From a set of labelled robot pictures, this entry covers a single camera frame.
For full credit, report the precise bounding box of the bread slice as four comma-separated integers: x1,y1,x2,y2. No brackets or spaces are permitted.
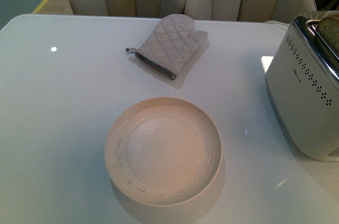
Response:
316,14,338,54

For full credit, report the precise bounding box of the beige cushion at right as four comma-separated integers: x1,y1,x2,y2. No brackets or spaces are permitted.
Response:
266,10,338,26

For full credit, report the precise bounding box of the pale pink round plate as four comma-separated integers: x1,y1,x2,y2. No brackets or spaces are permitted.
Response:
104,97,222,207

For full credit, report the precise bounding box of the cream and chrome toaster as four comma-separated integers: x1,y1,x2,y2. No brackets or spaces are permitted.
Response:
265,16,338,162

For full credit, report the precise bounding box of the beige quilted oven mitt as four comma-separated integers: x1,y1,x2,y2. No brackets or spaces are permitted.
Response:
126,14,208,80

